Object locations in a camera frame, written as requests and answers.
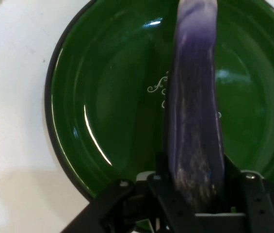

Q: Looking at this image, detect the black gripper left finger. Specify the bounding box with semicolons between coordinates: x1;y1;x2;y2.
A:
61;151;197;233

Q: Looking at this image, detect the purple toy eggplant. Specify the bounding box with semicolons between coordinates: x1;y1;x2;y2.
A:
163;0;226;212

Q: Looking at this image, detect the green plate with dark rim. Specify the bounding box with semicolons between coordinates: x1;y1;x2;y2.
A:
44;0;274;231

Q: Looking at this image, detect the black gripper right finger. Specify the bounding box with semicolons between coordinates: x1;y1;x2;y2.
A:
223;154;274;233

